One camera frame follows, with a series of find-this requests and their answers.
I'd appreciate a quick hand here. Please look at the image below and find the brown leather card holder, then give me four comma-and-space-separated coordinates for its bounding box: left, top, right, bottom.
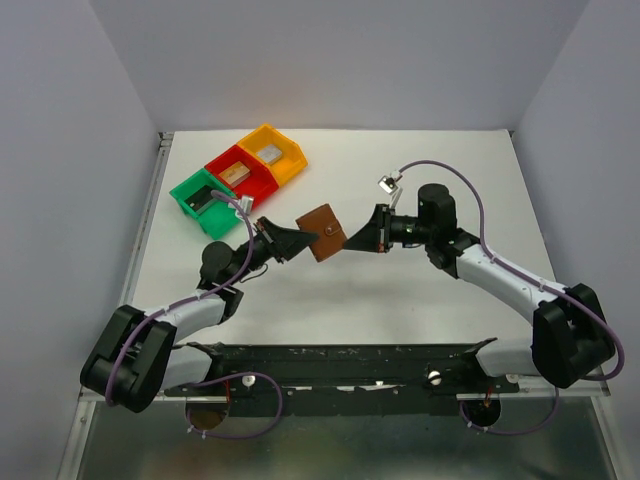
296, 203, 347, 263

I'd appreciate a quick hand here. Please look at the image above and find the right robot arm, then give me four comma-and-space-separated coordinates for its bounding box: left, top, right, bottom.
344, 184, 616, 389

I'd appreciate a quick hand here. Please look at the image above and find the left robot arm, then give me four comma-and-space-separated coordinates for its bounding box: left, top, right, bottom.
80, 217, 319, 413

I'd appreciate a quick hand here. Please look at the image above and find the red plastic bin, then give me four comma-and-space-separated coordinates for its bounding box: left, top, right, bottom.
205, 145, 279, 209

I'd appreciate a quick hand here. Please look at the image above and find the green plastic bin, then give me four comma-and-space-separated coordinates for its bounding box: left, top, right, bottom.
170, 169, 241, 240

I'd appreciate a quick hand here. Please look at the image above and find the gold metal block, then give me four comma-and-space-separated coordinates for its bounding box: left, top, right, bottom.
220, 163, 251, 188

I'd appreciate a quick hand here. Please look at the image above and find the yellow plastic bin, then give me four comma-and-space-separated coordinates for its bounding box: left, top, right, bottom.
237, 124, 308, 186

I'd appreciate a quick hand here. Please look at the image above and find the silver metal block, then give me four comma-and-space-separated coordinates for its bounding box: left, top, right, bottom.
256, 144, 283, 165

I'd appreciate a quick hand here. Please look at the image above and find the dark metal block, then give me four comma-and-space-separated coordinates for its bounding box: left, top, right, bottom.
185, 185, 218, 215

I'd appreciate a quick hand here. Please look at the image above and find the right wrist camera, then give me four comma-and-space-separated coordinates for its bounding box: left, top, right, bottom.
378, 170, 403, 209

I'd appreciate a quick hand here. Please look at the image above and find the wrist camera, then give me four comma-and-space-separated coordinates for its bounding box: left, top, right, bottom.
378, 170, 403, 209
237, 195, 254, 215

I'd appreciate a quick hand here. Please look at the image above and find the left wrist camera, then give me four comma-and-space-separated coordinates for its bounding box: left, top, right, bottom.
237, 195, 254, 215

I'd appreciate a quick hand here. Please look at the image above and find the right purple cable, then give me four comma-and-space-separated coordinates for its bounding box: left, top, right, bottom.
394, 159, 626, 436

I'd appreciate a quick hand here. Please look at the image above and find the purple cable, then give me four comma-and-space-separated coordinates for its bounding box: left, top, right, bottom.
394, 159, 626, 436
105, 188, 285, 441

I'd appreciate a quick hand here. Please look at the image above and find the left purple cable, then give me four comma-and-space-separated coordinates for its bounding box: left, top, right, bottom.
105, 188, 285, 441

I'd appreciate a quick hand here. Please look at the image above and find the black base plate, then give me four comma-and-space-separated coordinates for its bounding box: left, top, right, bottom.
166, 343, 519, 418

